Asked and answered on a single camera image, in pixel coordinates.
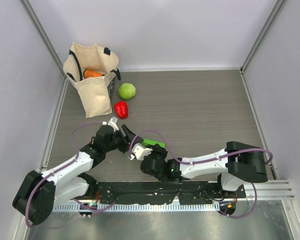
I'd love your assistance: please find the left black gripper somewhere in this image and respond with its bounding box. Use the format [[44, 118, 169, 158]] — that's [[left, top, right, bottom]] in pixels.
[[104, 124, 143, 153]]

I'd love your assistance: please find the green paper box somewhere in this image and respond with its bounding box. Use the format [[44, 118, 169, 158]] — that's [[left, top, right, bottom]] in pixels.
[[141, 138, 166, 148]]

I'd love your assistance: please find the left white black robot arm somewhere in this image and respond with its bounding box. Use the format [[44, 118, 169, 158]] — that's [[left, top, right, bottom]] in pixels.
[[12, 122, 143, 228]]

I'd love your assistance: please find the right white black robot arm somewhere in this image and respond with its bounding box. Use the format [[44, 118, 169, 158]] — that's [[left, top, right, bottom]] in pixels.
[[132, 141, 268, 198]]

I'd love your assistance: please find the red bell pepper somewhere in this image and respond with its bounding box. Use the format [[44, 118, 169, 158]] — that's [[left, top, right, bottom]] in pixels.
[[114, 101, 129, 119]]

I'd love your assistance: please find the green cabbage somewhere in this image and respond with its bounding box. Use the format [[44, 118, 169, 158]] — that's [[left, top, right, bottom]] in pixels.
[[118, 83, 137, 100]]

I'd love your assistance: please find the beige canvas tote bag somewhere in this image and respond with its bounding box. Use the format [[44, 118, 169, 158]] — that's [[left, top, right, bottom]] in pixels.
[[63, 43, 121, 118]]

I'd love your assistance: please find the orange carrot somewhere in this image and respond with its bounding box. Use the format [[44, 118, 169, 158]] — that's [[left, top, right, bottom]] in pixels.
[[83, 69, 105, 78]]

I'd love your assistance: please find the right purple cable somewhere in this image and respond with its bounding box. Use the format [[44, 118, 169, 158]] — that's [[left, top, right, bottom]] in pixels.
[[128, 128, 274, 221]]

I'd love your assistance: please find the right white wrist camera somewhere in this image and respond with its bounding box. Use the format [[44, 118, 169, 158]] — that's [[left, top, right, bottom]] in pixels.
[[128, 143, 152, 161]]

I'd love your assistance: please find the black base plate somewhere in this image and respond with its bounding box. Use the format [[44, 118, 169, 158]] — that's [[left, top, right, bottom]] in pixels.
[[67, 180, 247, 205]]

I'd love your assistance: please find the white slotted cable duct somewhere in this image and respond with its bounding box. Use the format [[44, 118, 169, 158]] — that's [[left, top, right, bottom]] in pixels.
[[53, 201, 220, 213]]

